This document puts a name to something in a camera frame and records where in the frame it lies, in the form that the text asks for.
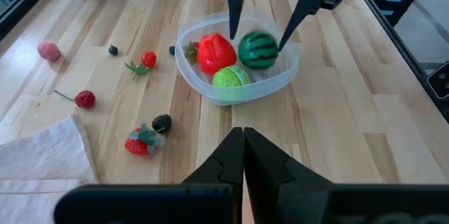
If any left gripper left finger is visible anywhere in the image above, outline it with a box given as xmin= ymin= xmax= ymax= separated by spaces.
xmin=53 ymin=127 xmax=246 ymax=224

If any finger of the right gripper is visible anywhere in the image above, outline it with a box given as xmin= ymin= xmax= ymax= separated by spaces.
xmin=217 ymin=0 xmax=246 ymax=41
xmin=277 ymin=0 xmax=322 ymax=52

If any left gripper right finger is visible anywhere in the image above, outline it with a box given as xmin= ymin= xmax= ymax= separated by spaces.
xmin=244 ymin=127 xmax=449 ymax=224

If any green striped toy watermelon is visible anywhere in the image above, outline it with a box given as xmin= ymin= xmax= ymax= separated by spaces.
xmin=237 ymin=31 xmax=280 ymax=72

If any red toy bell pepper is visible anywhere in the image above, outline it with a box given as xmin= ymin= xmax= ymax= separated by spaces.
xmin=196 ymin=32 xmax=238 ymax=76

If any clear plastic tupperware container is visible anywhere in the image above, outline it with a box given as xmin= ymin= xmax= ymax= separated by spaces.
xmin=174 ymin=10 xmax=300 ymax=107

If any green toy cabbage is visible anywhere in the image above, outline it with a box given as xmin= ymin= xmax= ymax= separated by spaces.
xmin=211 ymin=64 xmax=252 ymax=89

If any toy blackberry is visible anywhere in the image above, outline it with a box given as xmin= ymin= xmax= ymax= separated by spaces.
xmin=151 ymin=113 xmax=173 ymax=135

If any red cherry tomato green leaf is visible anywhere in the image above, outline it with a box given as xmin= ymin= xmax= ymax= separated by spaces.
xmin=123 ymin=51 xmax=158 ymax=81

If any red toy berry with stem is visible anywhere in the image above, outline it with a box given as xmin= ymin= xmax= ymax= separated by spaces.
xmin=53 ymin=89 xmax=97 ymax=110

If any pink toy lychee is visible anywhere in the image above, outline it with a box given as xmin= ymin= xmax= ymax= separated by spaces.
xmin=36 ymin=40 xmax=62 ymax=63

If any beige folded cloth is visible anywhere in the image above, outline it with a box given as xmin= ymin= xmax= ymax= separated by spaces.
xmin=0 ymin=113 xmax=100 ymax=224

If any black camera box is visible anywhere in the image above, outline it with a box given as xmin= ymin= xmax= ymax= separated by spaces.
xmin=426 ymin=61 xmax=449 ymax=100

